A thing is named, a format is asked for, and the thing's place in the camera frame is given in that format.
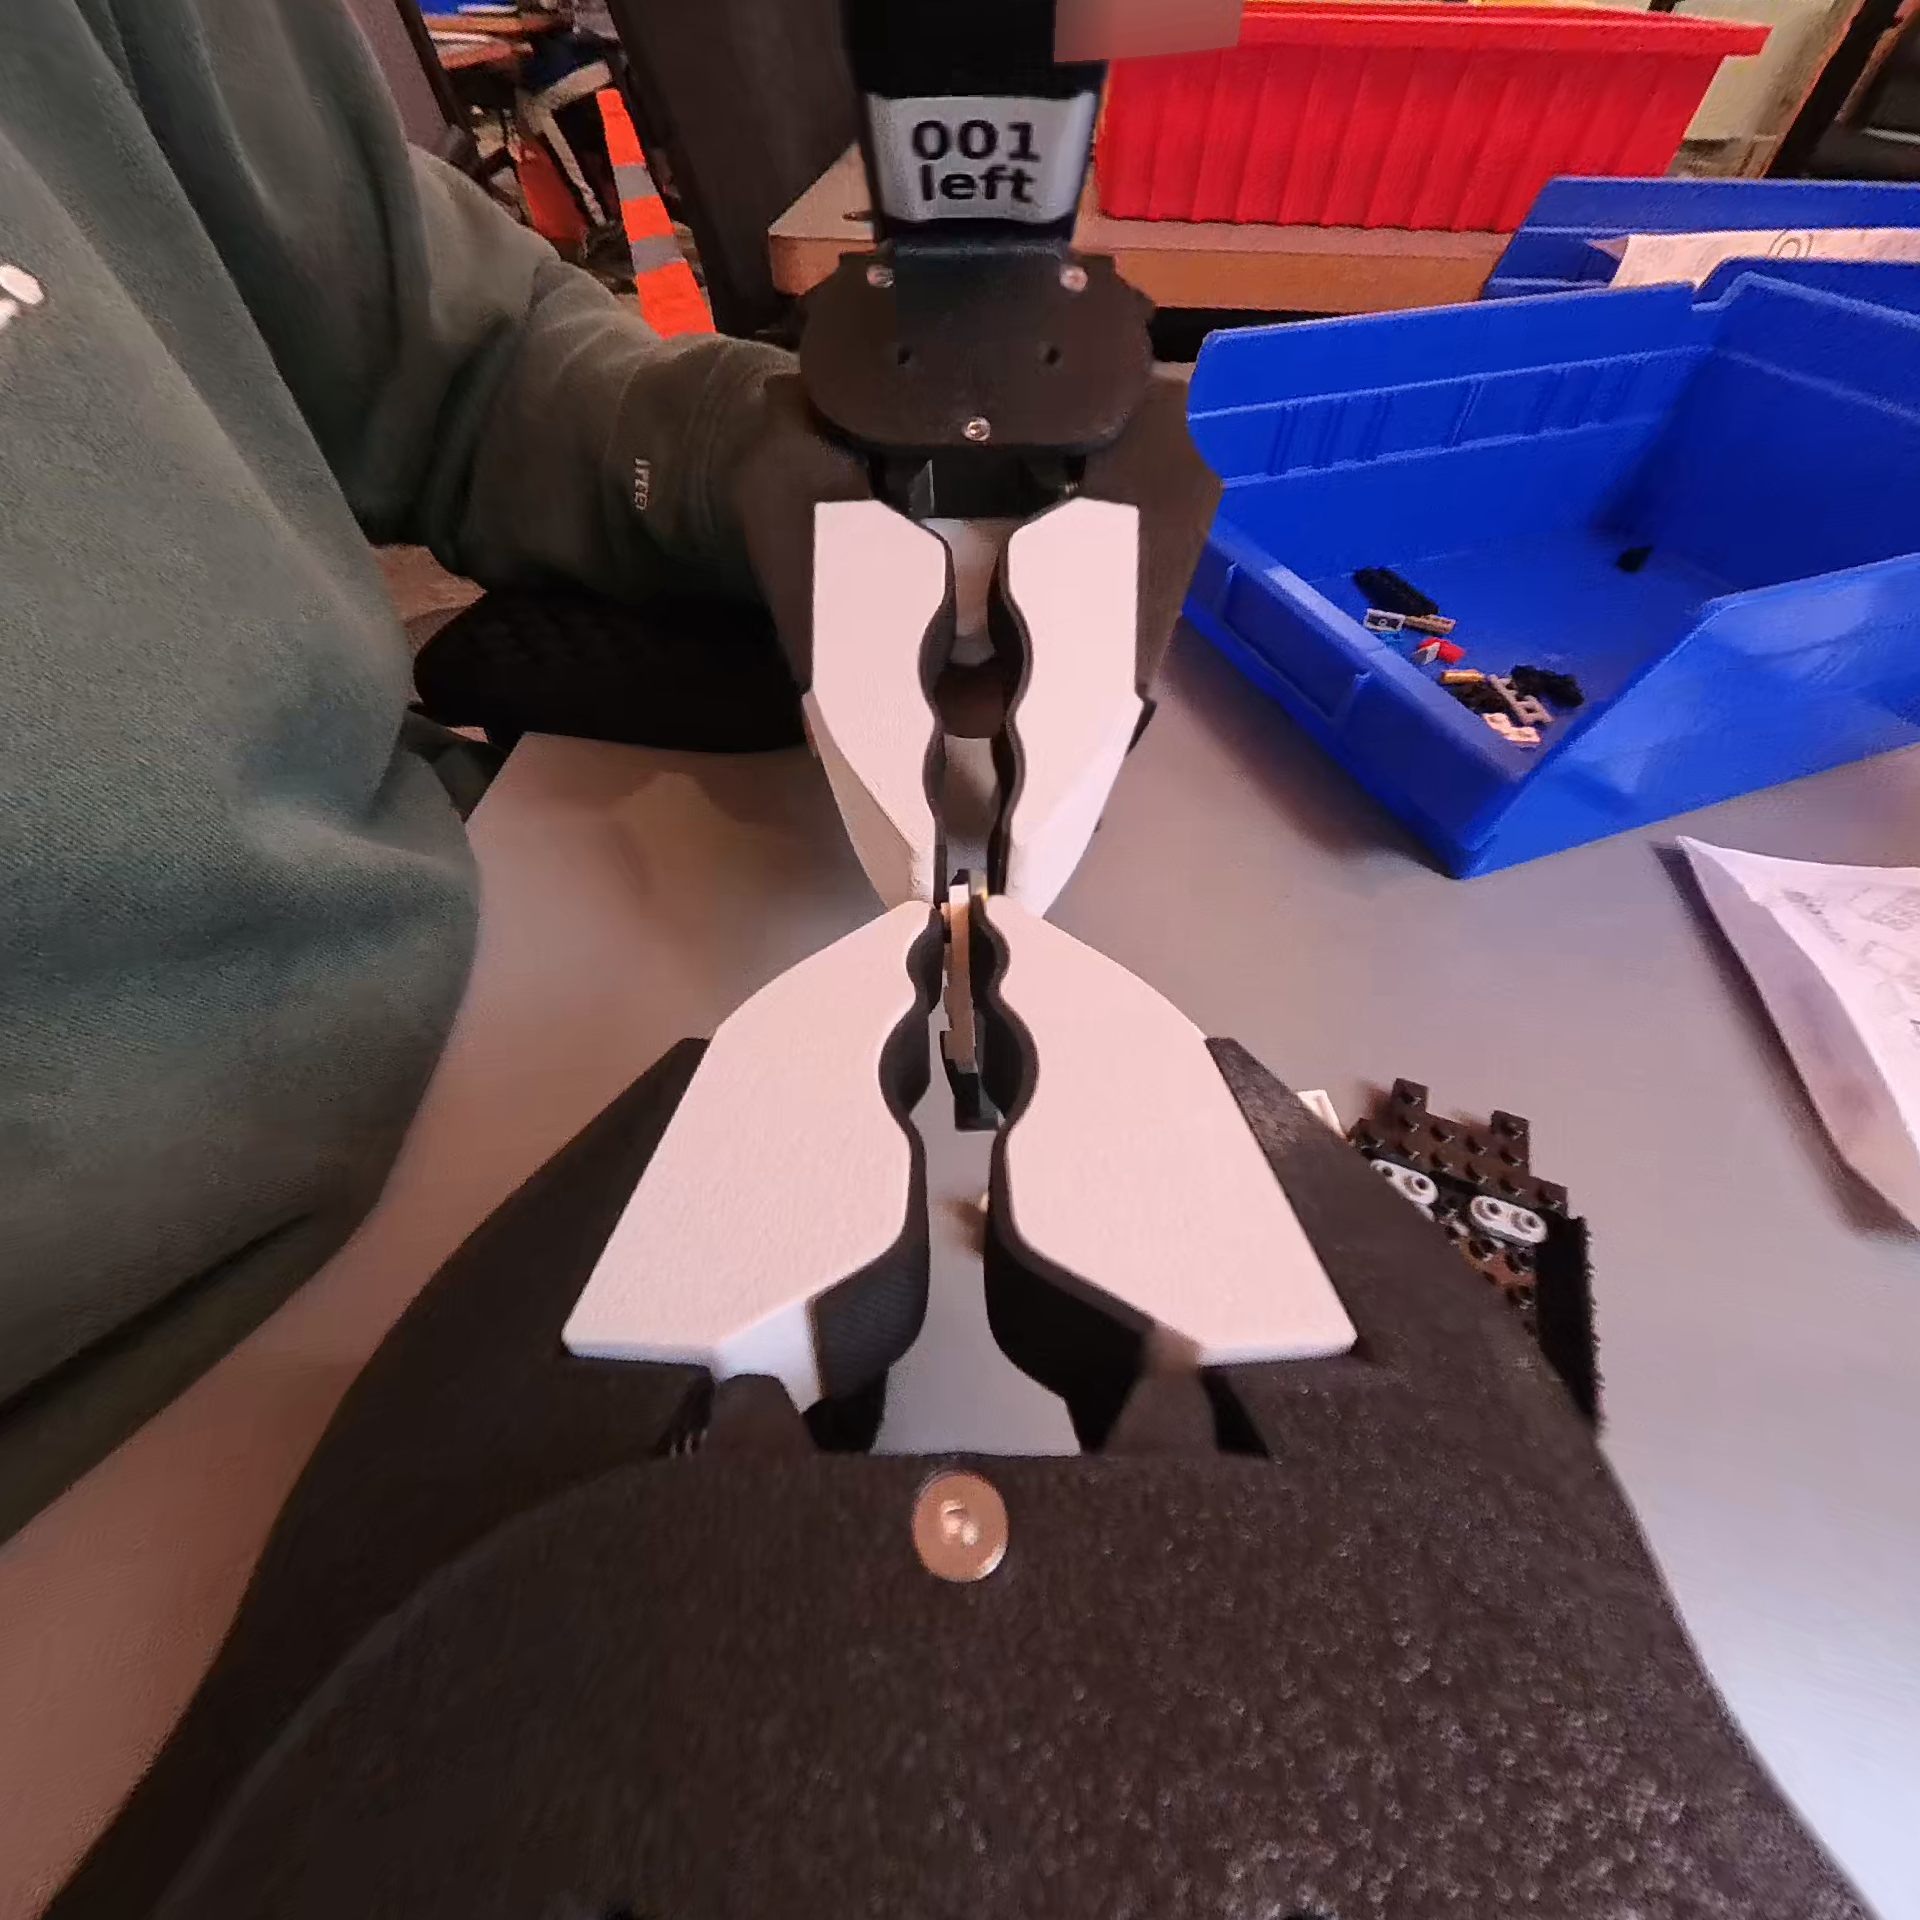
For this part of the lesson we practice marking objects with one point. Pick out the black chair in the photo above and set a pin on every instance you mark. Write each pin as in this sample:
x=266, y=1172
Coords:
x=721, y=122

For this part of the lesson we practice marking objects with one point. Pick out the black lego car chassis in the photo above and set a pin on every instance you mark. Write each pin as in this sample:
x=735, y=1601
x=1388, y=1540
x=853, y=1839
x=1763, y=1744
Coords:
x=1487, y=1200

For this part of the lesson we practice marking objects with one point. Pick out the person's left forearm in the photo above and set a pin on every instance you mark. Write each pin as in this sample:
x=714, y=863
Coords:
x=541, y=421

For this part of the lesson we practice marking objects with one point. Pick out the blue plastic bin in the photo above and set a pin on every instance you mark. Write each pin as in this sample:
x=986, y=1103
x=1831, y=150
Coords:
x=1802, y=210
x=1621, y=450

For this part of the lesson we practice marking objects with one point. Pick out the person's torso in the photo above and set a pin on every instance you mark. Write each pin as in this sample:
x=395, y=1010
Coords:
x=181, y=841

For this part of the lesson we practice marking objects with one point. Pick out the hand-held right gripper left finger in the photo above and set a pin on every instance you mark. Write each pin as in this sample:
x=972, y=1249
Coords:
x=738, y=1200

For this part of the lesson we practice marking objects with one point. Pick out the heap of loose lego parts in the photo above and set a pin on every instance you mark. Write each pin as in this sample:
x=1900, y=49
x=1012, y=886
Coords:
x=1457, y=645

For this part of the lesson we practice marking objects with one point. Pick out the white paper sheet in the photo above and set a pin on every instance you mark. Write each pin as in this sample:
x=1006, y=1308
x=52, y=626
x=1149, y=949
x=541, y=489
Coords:
x=1772, y=257

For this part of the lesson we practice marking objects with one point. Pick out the wooden workbench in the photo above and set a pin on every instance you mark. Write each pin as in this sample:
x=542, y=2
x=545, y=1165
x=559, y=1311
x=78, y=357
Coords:
x=1260, y=271

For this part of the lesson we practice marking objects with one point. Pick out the tan and grey lego piece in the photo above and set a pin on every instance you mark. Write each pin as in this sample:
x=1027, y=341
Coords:
x=961, y=956

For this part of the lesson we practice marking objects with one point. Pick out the white printed paper bag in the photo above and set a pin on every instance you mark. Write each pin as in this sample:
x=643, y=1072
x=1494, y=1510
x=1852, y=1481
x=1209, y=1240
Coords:
x=1831, y=991

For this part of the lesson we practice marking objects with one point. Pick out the orange traffic cone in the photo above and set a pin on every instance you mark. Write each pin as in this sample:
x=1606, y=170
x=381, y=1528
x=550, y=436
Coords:
x=655, y=241

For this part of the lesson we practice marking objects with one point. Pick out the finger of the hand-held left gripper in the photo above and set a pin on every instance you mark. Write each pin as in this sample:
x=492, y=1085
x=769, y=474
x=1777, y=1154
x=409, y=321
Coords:
x=871, y=662
x=1086, y=676

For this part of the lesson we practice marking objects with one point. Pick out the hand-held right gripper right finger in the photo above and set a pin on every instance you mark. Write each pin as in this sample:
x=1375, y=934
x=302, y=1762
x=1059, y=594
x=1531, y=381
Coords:
x=1171, y=1200

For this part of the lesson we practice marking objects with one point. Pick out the red plastic bin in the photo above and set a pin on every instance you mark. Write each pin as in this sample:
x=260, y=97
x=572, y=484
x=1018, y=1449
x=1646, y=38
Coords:
x=1412, y=122

